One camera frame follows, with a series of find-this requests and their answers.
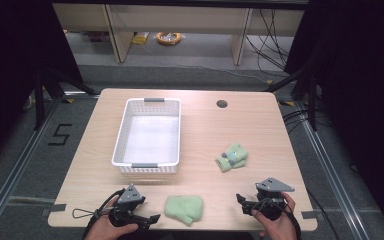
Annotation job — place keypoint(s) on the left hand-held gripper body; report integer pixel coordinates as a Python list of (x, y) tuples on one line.
[(126, 208)]

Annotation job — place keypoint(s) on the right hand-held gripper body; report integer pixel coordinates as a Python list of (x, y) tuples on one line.
[(270, 200)]

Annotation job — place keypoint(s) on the plain green socks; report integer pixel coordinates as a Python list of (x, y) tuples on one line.
[(184, 208)]

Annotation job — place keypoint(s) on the green socks with blue dots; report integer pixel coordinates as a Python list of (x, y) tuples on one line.
[(232, 157)]

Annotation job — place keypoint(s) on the white perforated plastic basket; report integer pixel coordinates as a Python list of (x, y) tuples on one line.
[(148, 140)]

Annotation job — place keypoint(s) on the person's right hand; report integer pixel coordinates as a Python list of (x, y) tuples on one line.
[(280, 230)]

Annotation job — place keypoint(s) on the person's left hand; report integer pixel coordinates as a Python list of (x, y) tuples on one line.
[(105, 231)]

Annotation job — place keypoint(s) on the grey tape piece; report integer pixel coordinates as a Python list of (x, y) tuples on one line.
[(309, 214), (55, 209)]

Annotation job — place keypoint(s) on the dark round table grommet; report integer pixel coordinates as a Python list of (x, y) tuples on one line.
[(222, 103)]

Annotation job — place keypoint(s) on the yellow black floor tape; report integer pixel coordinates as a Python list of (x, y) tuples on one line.
[(68, 100), (286, 103)]

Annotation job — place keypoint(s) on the black metal stand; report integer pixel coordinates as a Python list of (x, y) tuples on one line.
[(40, 100), (311, 100)]

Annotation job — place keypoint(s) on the black curtain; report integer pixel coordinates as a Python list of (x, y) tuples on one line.
[(10, 66), (363, 83)]

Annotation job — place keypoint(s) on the yellow packet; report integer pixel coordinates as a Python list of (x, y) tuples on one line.
[(140, 38)]

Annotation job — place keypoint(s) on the orange tape roll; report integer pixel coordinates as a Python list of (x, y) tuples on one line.
[(169, 38)]

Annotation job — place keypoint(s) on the aluminium floor rail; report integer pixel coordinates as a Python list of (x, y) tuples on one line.
[(333, 173), (16, 170)]

